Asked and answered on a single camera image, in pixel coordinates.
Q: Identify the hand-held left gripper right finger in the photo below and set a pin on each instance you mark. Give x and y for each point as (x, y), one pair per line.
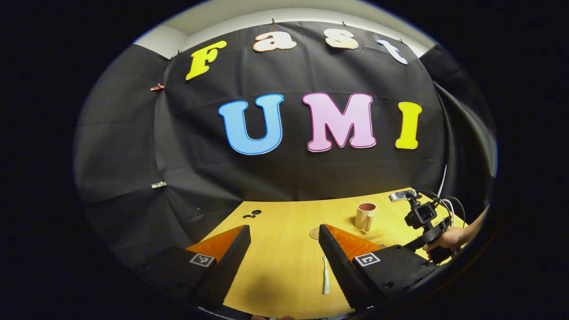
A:
(342, 271)

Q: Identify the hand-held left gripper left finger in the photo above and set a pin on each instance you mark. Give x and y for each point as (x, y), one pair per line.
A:
(231, 262)

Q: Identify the pale green toothbrush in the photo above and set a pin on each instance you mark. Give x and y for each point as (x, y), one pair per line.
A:
(326, 278)

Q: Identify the round brown coaster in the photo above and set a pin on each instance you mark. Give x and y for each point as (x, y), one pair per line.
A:
(314, 233)

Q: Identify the beige cup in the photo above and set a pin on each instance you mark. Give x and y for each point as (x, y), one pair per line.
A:
(365, 218)

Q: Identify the wooden desktop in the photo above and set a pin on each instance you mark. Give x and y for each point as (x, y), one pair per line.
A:
(284, 249)

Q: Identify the white clip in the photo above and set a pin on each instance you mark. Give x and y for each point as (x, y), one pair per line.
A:
(158, 184)

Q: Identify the black backdrop cloth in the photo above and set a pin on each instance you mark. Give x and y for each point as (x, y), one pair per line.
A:
(293, 75)

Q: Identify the red clip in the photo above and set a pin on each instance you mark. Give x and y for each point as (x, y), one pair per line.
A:
(157, 87)

